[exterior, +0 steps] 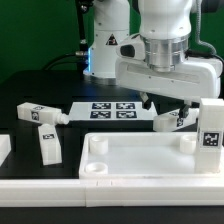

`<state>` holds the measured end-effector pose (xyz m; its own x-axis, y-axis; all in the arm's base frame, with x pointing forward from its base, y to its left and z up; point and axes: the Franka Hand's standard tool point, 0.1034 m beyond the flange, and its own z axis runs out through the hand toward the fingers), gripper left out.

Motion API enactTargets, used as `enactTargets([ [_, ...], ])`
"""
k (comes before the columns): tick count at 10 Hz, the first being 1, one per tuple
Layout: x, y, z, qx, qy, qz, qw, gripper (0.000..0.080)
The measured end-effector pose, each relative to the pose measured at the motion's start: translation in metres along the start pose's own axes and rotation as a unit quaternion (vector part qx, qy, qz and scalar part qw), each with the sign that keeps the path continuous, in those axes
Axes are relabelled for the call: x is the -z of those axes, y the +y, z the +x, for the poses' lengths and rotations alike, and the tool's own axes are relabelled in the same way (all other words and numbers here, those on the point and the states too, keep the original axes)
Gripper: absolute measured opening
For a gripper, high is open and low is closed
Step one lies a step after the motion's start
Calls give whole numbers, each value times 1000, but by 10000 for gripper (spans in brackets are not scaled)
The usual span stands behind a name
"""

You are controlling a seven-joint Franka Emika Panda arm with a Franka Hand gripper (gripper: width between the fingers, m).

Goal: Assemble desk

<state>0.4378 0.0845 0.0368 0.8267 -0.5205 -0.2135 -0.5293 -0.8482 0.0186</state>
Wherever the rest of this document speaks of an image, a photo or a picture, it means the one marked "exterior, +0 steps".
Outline white front rail barrier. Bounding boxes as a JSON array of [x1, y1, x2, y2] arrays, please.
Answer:
[[0, 178, 224, 207]]

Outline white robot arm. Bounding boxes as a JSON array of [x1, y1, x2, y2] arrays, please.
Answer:
[[84, 0, 224, 117]]

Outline black cables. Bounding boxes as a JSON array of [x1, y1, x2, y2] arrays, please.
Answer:
[[41, 0, 90, 72]]

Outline white desk top tray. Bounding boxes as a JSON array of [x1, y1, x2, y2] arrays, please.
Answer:
[[79, 132, 224, 179]]

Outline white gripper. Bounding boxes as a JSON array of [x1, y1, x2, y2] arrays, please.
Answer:
[[115, 57, 223, 118]]

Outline white marker plate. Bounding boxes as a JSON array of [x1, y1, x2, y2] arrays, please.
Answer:
[[69, 102, 157, 121]]

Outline white left rail block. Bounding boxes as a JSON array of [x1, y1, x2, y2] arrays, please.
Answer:
[[0, 135, 11, 166]]

